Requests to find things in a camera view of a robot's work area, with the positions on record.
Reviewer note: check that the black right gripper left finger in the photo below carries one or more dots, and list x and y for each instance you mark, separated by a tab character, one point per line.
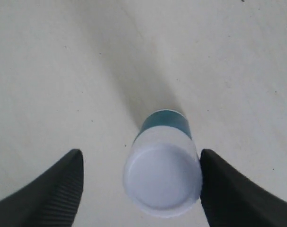
51	200

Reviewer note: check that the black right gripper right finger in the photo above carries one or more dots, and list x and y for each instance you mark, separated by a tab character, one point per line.
230	199

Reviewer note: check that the white cap teal bottle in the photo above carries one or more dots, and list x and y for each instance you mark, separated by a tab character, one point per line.
162	174

